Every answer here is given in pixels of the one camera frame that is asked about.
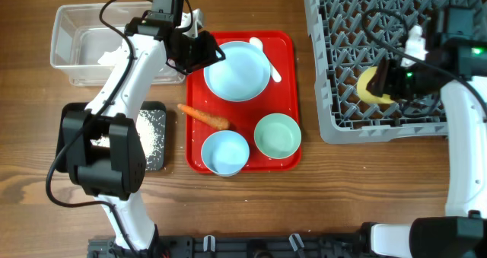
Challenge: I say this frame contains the yellow plastic cup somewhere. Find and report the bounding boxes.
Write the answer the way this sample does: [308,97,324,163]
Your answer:
[357,66,393,104]

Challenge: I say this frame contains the large light blue plate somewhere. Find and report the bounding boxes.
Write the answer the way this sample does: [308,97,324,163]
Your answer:
[203,41,271,102]

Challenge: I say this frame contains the white rice grains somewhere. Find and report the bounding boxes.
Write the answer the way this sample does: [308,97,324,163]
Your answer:
[91,109,167,171]

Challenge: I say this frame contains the small light blue bowl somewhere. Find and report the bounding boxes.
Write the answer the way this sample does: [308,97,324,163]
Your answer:
[200,130,250,177]

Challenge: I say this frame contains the green bowl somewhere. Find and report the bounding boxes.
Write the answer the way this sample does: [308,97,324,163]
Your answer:
[253,113,302,159]

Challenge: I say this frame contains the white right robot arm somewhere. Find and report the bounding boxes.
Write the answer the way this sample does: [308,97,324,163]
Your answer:
[356,5,486,257]

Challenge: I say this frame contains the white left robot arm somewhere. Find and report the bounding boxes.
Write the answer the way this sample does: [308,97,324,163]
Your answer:
[50,0,226,257]

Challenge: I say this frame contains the grey dishwasher rack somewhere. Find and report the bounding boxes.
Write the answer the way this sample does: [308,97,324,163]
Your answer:
[304,0,486,144]

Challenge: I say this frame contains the black waste tray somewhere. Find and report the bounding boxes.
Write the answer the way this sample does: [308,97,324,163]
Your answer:
[56,101,167,171]

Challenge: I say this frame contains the clear plastic waste bin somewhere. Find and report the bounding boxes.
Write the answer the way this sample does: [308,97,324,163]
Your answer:
[50,2,185,87]

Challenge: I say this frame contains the crumpled white tissue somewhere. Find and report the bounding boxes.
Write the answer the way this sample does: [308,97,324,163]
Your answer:
[97,46,128,66]

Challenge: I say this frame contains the orange carrot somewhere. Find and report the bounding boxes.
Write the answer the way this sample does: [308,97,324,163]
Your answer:
[177,104,231,131]

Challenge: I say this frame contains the white plastic spoon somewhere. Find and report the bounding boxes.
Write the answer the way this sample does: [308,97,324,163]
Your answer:
[249,37,283,84]

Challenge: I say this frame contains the red plastic tray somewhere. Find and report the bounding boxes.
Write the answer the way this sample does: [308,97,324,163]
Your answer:
[186,30,301,173]

